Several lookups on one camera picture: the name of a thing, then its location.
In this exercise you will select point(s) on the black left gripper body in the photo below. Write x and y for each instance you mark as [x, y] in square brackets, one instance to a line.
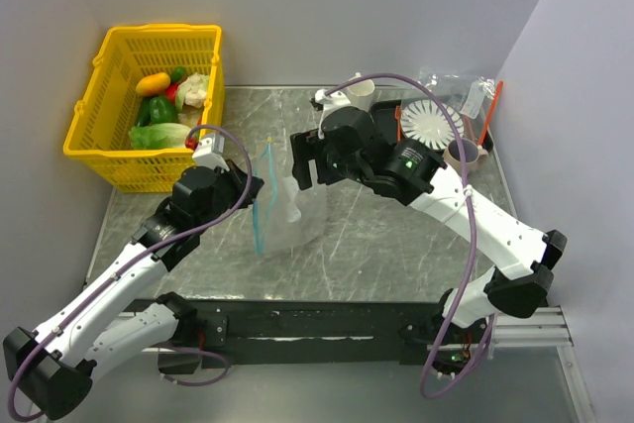
[230, 189]

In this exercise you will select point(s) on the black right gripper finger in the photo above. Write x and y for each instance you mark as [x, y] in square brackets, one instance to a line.
[302, 174]
[305, 146]

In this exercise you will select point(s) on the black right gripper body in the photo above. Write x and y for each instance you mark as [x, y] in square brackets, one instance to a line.
[335, 168]

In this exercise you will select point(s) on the clear bag with blue zipper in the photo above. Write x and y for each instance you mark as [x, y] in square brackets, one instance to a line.
[283, 215]

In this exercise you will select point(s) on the green toy bell pepper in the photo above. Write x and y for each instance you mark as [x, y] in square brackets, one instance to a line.
[162, 111]

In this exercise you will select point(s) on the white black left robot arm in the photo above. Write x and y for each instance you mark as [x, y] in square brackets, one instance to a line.
[56, 364]

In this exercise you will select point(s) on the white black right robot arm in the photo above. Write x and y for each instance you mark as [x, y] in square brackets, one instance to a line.
[523, 258]

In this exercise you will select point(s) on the clear bag with red zipper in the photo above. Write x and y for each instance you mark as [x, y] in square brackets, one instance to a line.
[471, 95]

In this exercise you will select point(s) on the white ceramic mug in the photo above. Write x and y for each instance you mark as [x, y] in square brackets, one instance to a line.
[361, 94]

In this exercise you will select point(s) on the orange plastic fork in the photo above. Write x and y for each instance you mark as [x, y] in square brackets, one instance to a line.
[397, 118]

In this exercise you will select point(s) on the white blue striped plate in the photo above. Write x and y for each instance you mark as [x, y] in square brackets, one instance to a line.
[422, 120]

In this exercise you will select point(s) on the green toy lettuce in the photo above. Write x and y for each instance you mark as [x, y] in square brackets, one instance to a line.
[159, 136]

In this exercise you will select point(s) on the white toy cauliflower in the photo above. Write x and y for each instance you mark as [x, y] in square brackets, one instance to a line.
[192, 92]

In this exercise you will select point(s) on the green toy cucumber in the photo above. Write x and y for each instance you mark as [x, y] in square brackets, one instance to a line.
[144, 116]

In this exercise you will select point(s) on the red toy tomato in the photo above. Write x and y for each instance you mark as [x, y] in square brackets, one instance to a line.
[171, 91]

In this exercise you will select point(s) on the beige mug purple inside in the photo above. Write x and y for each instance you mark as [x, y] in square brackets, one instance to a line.
[474, 155]

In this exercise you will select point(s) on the black rectangular tray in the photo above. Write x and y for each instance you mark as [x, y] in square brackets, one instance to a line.
[382, 112]

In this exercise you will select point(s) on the green toy chili pepper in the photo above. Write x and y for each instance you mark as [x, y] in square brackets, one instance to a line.
[178, 75]

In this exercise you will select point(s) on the yellow orange toy mango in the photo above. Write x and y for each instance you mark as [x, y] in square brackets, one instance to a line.
[154, 84]

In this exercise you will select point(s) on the yellow plastic basket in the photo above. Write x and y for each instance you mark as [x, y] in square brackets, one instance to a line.
[98, 134]

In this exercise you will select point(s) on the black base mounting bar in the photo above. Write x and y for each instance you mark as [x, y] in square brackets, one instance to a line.
[257, 332]

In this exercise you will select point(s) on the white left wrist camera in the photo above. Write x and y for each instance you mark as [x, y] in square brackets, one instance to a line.
[208, 151]

